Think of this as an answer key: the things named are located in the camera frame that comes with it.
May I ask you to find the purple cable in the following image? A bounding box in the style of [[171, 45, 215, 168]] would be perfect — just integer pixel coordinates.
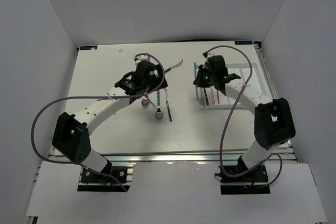
[[202, 45, 283, 188], [30, 52, 165, 192]]

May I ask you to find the green handled spoon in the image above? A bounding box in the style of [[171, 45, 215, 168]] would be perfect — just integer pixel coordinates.
[[155, 90, 163, 120]]

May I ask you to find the pink handled spoon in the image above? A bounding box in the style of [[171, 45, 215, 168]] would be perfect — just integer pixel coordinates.
[[141, 98, 150, 108]]

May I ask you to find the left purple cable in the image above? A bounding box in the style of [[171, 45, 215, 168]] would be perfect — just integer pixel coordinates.
[[30, 52, 165, 192]]

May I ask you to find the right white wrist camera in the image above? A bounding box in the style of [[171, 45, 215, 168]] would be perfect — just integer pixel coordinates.
[[203, 52, 212, 69]]

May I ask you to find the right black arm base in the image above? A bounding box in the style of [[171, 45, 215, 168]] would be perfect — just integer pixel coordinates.
[[214, 164, 270, 195]]

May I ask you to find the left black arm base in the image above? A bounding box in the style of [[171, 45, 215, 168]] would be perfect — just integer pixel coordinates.
[[77, 166, 132, 193]]

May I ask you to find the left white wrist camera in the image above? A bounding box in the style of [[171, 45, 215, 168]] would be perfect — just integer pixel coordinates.
[[134, 54, 150, 66]]

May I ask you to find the white divided utensil tray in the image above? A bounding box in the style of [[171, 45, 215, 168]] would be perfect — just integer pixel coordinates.
[[196, 62, 272, 112]]

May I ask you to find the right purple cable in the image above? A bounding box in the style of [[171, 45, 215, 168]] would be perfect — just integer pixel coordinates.
[[202, 45, 283, 188]]

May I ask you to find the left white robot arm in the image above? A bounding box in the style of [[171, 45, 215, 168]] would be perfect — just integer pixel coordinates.
[[52, 60, 167, 182]]

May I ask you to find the left blue corner label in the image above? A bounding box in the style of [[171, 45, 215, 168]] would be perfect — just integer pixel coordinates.
[[79, 45, 98, 50]]

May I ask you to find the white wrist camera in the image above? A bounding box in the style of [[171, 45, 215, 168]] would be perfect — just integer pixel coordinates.
[[134, 54, 150, 66], [203, 52, 212, 69]]

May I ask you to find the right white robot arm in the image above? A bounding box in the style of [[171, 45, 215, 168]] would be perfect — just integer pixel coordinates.
[[193, 56, 296, 182]]

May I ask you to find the pink handled knife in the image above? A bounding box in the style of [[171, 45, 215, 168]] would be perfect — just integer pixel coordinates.
[[199, 88, 206, 106]]

